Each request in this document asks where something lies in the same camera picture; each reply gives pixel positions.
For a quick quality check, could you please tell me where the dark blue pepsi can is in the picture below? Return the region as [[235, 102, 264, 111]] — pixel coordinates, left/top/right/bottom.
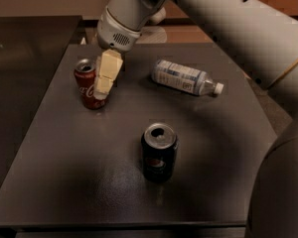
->
[[141, 122, 178, 182]]

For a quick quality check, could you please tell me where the grey robot stand background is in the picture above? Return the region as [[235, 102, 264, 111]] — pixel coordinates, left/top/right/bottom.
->
[[137, 7, 167, 44]]

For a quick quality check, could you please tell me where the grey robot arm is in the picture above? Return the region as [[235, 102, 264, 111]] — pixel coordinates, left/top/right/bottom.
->
[[97, 0, 298, 238]]

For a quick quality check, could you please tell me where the red coke can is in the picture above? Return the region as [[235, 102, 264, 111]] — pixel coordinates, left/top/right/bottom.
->
[[74, 59, 105, 110]]

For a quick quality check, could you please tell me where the clear plastic water bottle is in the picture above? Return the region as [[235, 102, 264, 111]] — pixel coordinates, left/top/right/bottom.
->
[[151, 59, 224, 96]]

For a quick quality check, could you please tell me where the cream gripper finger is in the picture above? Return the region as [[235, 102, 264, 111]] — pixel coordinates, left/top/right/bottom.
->
[[93, 50, 123, 100]]

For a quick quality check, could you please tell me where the dark side table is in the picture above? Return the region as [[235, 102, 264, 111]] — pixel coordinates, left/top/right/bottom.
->
[[0, 16, 84, 187]]

